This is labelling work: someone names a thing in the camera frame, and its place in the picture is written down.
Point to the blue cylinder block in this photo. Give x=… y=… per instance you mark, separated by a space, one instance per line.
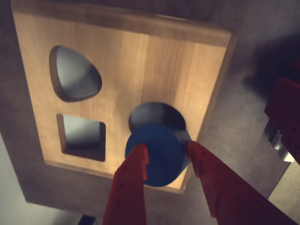
x=161 y=154

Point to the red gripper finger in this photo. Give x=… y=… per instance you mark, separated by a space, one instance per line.
x=129 y=192
x=225 y=192

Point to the red robot arm base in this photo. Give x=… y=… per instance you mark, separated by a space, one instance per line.
x=286 y=105

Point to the wooden shape sorter box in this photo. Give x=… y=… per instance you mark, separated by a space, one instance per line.
x=164 y=70

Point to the aluminium profile rail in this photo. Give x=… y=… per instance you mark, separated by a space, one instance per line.
x=280 y=146

